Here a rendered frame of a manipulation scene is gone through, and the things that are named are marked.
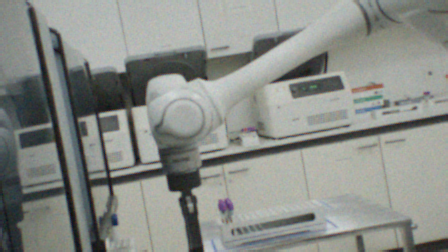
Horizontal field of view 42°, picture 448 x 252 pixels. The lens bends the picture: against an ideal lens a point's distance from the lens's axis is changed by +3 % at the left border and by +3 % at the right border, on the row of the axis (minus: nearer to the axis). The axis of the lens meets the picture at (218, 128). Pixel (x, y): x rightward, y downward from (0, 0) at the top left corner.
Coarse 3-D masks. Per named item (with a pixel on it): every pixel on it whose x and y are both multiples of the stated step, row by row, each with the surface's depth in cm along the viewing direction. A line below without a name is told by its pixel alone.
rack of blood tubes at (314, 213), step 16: (272, 208) 167; (288, 208) 163; (304, 208) 159; (320, 208) 158; (224, 224) 156; (240, 224) 156; (256, 224) 166; (272, 224) 167; (288, 224) 167; (304, 224) 158; (320, 224) 158; (224, 240) 156; (240, 240) 156; (256, 240) 157
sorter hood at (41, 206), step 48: (0, 0) 62; (0, 48) 57; (0, 96) 53; (48, 96) 81; (0, 144) 50; (48, 144) 74; (0, 192) 47; (48, 192) 68; (0, 240) 45; (48, 240) 63
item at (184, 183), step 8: (168, 176) 122; (176, 176) 121; (184, 176) 121; (192, 176) 121; (200, 176) 124; (168, 184) 123; (176, 184) 121; (184, 184) 121; (192, 184) 121; (200, 184) 123; (184, 192) 121; (184, 200) 120; (192, 200) 121; (184, 208) 123
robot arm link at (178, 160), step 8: (160, 152) 121; (168, 152) 120; (176, 152) 120; (184, 152) 120; (192, 152) 121; (160, 160) 122; (168, 160) 120; (176, 160) 120; (184, 160) 120; (192, 160) 121; (200, 160) 123; (168, 168) 121; (176, 168) 120; (184, 168) 120; (192, 168) 121
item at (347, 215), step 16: (336, 208) 180; (352, 208) 176; (368, 208) 173; (384, 208) 170; (208, 224) 188; (336, 224) 160; (352, 224) 158; (368, 224) 155; (384, 224) 154; (400, 224) 155; (208, 240) 167; (272, 240) 155; (288, 240) 152; (304, 240) 152; (320, 240) 152
